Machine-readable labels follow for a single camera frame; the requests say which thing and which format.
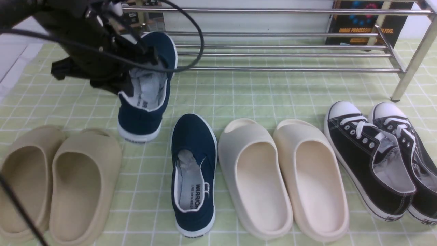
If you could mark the black left canvas sneaker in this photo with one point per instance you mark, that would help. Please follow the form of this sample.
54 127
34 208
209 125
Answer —
373 160

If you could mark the cream left slide sandal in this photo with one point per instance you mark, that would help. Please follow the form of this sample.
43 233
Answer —
248 159

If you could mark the cream right slide sandal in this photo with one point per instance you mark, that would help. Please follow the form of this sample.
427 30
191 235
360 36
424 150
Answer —
313 181

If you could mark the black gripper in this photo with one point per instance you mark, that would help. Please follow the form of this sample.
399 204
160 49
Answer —
98 42

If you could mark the black canvas sneaker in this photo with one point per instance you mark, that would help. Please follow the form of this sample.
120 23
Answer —
416 159
373 160

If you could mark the black right canvas sneaker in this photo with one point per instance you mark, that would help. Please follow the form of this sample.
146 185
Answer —
416 159

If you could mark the tan right slide sandal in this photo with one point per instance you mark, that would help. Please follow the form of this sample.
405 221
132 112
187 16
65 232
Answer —
85 172

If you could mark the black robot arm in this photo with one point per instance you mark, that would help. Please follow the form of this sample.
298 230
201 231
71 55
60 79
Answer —
17 17

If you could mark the silver metal shoe rack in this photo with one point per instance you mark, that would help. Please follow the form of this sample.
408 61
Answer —
288 36

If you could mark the black image processing book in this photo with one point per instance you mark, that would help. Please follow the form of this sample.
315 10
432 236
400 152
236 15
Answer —
391 26

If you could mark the cream slide sandal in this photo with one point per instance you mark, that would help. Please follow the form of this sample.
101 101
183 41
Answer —
313 181
248 159

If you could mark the tan left slide sandal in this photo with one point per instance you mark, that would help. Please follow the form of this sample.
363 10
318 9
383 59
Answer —
28 169

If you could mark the green checked table cloth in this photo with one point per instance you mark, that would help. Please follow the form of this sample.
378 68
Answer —
141 212

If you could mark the navy slip-on shoe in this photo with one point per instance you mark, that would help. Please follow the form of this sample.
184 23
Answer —
194 158
140 115

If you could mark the tan slide sandal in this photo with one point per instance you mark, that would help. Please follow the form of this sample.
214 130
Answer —
28 169
85 172

